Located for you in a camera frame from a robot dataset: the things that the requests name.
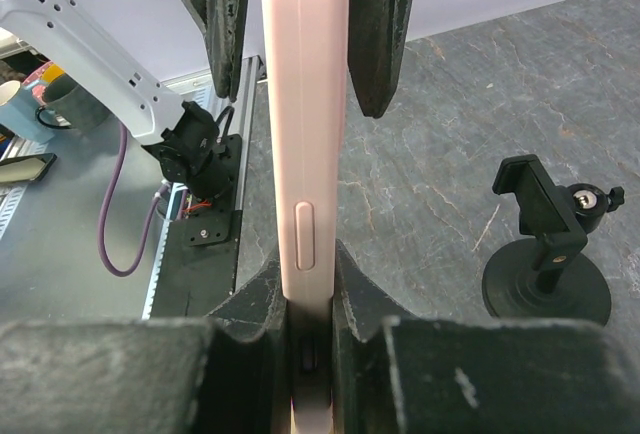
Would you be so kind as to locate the grey felt cup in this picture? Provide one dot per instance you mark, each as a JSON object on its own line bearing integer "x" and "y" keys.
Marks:
{"x": 67, "y": 98}

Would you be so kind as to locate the pink smartphone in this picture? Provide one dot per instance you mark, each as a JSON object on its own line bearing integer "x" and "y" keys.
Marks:
{"x": 306, "y": 48}

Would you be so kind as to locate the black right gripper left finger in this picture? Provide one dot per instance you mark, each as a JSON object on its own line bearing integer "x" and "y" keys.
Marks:
{"x": 223, "y": 373}

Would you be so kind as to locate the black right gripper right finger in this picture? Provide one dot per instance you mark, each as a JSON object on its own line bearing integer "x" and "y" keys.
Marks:
{"x": 394, "y": 372}

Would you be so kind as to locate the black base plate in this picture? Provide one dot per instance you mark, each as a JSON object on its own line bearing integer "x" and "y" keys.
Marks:
{"x": 199, "y": 264}

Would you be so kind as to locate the black phone stand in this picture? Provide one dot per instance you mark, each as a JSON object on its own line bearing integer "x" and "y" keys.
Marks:
{"x": 545, "y": 273}

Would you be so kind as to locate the white paper cup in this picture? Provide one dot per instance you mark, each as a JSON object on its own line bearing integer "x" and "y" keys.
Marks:
{"x": 9, "y": 91}

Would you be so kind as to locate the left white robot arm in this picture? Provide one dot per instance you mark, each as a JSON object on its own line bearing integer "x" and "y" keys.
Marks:
{"x": 177, "y": 133}

